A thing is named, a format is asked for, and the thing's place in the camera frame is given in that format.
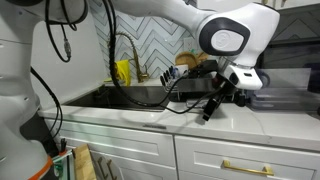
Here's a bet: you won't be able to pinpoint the wooden cutting board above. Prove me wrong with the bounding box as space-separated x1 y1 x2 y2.
197 51 210 65

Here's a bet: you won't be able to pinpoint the gold drawer handle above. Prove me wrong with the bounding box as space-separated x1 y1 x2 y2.
222 159 275 177

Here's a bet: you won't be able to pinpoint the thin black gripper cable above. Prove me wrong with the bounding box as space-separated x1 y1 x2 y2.
164 84 226 115

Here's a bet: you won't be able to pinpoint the white lower cabinet door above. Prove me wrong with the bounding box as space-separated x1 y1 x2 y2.
84 149 178 180

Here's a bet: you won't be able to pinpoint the yellow rubber gloves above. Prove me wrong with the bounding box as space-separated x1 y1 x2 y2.
113 59 132 87

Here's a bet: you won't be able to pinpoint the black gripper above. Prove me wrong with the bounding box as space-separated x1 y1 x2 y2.
202 79 235 122

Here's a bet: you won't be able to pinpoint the clear glass panel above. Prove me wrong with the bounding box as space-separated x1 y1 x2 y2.
51 149 76 180

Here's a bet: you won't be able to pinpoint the brass cabinet door handle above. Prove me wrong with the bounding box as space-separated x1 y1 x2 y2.
106 159 118 180
96 156 108 180

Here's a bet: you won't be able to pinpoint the white mug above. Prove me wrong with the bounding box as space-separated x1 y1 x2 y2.
175 64 190 79

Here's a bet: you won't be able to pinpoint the gold spring faucet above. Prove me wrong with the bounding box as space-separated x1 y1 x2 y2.
106 31 150 84

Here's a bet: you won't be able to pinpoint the white drawer with handle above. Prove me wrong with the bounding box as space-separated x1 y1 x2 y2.
174 134 320 180

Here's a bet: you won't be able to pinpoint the white upper cabinet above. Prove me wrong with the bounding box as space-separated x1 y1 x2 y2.
259 0 320 11

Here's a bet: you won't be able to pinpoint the white wall outlet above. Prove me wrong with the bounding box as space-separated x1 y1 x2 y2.
183 36 196 54

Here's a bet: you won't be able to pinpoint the light wooden board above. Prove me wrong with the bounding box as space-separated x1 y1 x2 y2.
72 143 98 180

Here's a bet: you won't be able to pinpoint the white drawer without handle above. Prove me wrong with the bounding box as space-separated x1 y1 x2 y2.
44 118 177 168

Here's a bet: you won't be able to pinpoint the stainless steel sink basin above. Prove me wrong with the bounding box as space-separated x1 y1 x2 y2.
63 84 171 113

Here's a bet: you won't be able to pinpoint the clear plastic pitcher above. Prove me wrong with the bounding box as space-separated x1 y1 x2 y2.
256 68 272 98

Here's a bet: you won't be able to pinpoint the round wooden plate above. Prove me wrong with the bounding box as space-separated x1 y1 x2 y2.
175 51 200 70

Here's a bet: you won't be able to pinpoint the thin black base cable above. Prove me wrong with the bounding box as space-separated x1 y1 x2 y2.
30 66 64 140

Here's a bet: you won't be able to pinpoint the stainless steel dish rack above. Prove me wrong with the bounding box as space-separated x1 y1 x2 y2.
159 65 248 103

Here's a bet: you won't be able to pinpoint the small black clamp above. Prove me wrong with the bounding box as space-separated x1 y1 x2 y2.
59 137 68 154

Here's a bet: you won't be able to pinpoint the black cable with grey plug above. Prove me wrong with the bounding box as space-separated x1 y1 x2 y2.
44 0 78 64

